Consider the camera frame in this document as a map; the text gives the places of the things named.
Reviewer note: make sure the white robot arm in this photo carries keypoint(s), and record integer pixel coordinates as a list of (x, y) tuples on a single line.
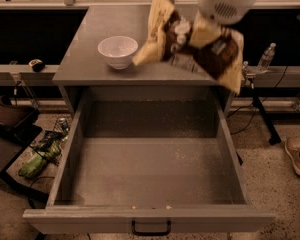
[(212, 15)]

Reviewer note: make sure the open grey top drawer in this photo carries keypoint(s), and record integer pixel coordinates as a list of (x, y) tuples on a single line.
[(152, 162)]

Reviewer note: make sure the brown chip bag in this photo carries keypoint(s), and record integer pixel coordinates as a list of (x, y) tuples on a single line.
[(168, 41)]

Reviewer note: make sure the dark chair left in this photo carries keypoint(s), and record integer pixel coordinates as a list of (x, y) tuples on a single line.
[(17, 131)]

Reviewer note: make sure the clear plastic water bottle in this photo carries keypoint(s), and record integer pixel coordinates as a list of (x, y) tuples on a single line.
[(266, 58)]

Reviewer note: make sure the black wire basket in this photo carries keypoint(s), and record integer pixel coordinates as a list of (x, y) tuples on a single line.
[(55, 134)]

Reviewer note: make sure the grey cabinet with counter top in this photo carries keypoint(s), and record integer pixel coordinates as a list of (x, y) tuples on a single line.
[(84, 72)]

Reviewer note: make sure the small black yellow device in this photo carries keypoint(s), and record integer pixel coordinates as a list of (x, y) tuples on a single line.
[(36, 65)]

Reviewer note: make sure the tan sneaker shoe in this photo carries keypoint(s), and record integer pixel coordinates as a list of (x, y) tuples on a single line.
[(292, 148)]

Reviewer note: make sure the green snack bag on floor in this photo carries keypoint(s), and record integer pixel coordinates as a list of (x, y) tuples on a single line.
[(40, 159)]

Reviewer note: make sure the black tripod stand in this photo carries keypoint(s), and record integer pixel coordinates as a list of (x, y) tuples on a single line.
[(249, 76)]

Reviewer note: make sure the black drawer handle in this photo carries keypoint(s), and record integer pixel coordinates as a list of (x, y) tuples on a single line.
[(150, 229)]

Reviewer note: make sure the yellow foam-padded gripper finger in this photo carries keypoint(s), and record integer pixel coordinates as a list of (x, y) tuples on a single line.
[(204, 31)]

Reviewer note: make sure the soda can on floor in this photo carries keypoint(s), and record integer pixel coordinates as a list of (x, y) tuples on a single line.
[(62, 122)]

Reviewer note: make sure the white ceramic bowl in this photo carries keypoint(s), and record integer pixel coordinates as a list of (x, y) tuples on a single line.
[(117, 51)]

